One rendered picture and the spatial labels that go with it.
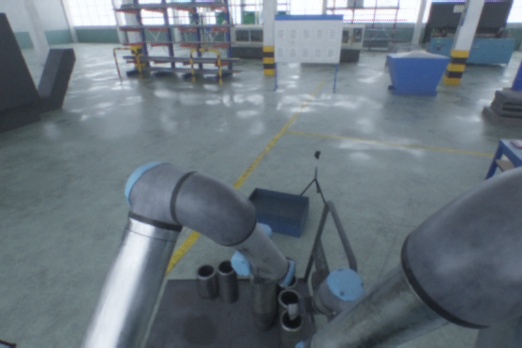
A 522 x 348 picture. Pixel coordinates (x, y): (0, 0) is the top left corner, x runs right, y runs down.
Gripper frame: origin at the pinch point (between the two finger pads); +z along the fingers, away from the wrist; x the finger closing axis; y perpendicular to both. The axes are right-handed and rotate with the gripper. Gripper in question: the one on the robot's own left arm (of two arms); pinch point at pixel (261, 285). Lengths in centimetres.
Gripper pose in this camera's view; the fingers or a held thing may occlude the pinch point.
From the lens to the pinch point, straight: 142.5
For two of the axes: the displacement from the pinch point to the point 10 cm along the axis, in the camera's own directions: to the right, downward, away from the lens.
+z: 0.1, 8.8, 4.8
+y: -9.9, -0.6, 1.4
